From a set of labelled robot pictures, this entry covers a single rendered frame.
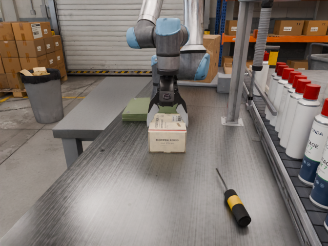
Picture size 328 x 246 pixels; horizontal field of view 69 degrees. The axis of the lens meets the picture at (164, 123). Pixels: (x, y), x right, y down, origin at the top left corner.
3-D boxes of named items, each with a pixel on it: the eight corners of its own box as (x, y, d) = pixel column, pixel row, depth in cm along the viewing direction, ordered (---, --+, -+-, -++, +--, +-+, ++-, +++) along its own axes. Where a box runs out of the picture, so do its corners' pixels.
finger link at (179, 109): (193, 118, 88) (179, 97, 85) (194, 124, 83) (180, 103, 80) (185, 122, 89) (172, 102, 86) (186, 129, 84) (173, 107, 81)
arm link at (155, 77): (157, 78, 122) (155, 51, 117) (182, 78, 117) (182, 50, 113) (148, 83, 111) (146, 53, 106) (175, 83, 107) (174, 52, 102)
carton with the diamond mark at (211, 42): (210, 83, 152) (214, 38, 141) (174, 80, 160) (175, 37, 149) (217, 73, 178) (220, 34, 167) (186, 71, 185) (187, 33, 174)
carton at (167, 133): (185, 153, 79) (186, 132, 76) (148, 152, 79) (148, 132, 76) (183, 131, 94) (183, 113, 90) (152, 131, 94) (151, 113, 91)
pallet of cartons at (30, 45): (44, 97, 396) (28, 22, 349) (-8, 98, 395) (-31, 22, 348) (69, 79, 505) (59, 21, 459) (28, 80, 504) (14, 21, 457)
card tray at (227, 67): (261, 76, 177) (261, 71, 176) (225, 75, 182) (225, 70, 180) (254, 68, 204) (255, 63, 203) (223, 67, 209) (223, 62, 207)
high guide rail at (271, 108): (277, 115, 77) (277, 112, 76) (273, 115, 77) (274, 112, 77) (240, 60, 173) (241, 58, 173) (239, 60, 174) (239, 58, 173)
